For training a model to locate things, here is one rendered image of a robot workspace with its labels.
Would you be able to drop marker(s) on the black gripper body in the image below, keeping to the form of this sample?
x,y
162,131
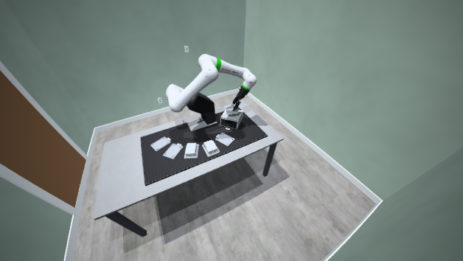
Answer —
x,y
241,96

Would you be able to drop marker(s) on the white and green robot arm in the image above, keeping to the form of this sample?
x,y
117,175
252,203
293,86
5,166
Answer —
x,y
208,75

